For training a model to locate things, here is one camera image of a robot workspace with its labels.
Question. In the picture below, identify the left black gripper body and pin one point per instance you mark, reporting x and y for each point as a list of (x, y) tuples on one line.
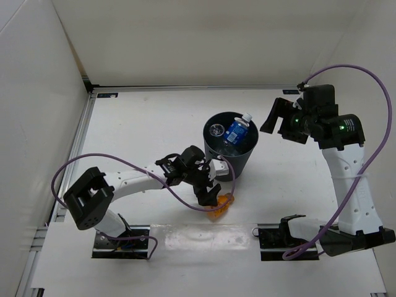
[(196, 177)]

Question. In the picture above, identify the dark grey plastic bin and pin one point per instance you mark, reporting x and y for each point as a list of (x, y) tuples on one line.
[(210, 143)]

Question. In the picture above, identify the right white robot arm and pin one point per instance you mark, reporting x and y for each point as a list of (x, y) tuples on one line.
[(355, 225)]

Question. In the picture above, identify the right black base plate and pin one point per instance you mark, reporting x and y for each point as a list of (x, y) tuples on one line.
[(272, 242)]

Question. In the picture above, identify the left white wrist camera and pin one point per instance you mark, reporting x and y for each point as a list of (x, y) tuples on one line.
[(219, 170)]

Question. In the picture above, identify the orange juice bottle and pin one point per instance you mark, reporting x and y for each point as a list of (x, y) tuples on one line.
[(224, 202)]

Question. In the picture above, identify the clear bottle green blue label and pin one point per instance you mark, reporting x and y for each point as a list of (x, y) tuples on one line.
[(231, 150)]

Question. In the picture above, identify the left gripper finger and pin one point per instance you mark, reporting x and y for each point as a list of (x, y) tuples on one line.
[(202, 196), (211, 197)]

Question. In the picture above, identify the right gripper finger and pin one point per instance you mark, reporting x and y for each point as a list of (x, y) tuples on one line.
[(281, 108), (286, 128)]

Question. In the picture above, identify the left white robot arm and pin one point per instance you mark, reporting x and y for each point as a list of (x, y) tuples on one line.
[(89, 198)]

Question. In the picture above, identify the clear bottle without label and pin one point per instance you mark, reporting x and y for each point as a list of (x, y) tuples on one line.
[(216, 130)]

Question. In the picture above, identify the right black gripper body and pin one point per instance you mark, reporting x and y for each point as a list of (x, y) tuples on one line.
[(302, 120)]

